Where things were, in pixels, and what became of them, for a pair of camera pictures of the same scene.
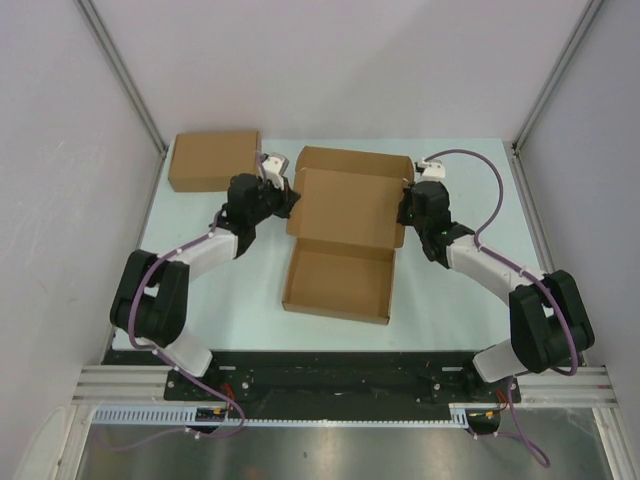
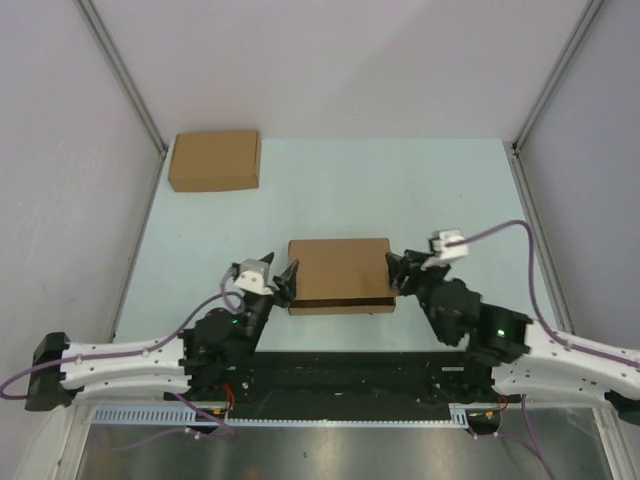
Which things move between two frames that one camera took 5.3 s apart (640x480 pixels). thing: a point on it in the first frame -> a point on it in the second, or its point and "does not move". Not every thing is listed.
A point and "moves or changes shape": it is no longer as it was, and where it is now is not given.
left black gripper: (286, 196) -> (287, 285)
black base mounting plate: (341, 379) does not move
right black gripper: (407, 197) -> (401, 267)
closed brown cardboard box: (208, 161) does not move
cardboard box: (343, 232) moves or changes shape
